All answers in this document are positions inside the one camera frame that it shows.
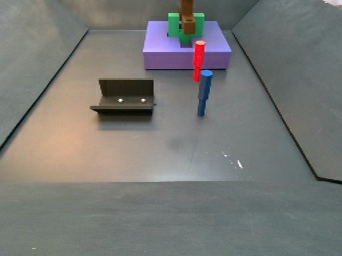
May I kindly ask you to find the blue cylindrical peg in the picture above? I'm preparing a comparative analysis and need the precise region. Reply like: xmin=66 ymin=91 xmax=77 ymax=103
xmin=198 ymin=70 xmax=214 ymax=116

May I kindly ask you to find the brown T-shaped block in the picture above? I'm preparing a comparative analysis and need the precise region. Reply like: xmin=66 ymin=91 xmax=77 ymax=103
xmin=180 ymin=0 xmax=196 ymax=35

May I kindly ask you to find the red hexagonal peg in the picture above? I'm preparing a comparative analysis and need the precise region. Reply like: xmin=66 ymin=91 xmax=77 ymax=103
xmin=194 ymin=40 xmax=206 ymax=82

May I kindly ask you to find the purple base block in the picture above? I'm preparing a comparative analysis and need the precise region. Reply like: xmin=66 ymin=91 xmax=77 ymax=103
xmin=143 ymin=21 xmax=233 ymax=70

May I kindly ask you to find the green U-shaped block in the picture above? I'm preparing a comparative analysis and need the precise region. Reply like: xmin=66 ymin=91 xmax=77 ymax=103
xmin=168 ymin=13 xmax=206 ymax=46

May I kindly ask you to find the black angle bracket fixture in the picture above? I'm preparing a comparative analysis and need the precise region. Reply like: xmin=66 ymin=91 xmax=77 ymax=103
xmin=90 ymin=78 xmax=155 ymax=113

